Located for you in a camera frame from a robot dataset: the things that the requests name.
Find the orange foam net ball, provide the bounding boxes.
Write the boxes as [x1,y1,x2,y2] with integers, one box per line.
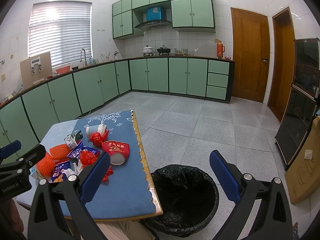
[36,152,55,177]

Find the orange foam net sleeve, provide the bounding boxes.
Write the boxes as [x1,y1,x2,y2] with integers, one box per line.
[49,144,71,160]

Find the torn blue biscuit bag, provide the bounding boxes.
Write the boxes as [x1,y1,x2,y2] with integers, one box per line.
[67,141,100,159]

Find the crushed milk carton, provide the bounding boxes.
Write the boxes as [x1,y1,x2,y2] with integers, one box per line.
[64,131,83,150]

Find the small red plastic bag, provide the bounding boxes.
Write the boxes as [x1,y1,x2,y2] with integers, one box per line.
[79,152,113,182]

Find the blue paper cup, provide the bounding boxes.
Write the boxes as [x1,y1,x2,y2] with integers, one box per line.
[86,124,107,138]

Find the red paper cup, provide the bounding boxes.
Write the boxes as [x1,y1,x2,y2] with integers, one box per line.
[102,140,130,166]

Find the black trash bin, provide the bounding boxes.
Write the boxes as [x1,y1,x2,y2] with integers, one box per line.
[141,164,219,238]

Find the kitchen faucet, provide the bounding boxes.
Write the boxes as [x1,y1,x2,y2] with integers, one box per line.
[79,48,87,67]

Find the brown cardboard box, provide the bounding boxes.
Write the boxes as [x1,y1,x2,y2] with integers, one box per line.
[285,116,319,205]

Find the green lower cabinets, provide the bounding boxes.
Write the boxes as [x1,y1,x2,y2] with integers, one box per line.
[1,56,235,156]

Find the green cabinets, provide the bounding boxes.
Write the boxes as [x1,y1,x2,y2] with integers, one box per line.
[112,0,215,40]
[1,56,235,156]

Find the blue table mat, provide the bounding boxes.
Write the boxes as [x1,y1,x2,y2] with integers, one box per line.
[41,111,156,222]

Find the cardboard box with scale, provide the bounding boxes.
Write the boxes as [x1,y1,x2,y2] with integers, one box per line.
[20,52,53,89]

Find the red basin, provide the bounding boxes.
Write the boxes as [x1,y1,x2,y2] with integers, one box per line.
[55,65,71,74]

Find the black glass cabinet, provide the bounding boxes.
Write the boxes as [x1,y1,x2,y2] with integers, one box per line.
[275,38,319,170]

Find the window blinds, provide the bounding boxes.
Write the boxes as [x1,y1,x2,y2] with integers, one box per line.
[28,1,93,67]

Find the wooden door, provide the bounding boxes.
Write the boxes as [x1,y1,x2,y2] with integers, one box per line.
[231,8,270,102]
[267,7,295,121]

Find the white pot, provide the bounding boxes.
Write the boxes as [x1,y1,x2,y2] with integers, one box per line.
[142,45,153,56]

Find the black wok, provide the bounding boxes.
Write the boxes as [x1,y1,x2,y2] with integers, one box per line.
[157,46,170,56]

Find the orange thermos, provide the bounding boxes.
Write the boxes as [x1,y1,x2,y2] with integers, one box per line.
[216,40,225,59]

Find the range hood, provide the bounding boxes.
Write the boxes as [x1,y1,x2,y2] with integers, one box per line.
[133,6,172,31]

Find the green upper cabinets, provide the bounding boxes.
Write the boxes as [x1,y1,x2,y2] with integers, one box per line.
[112,0,215,40]

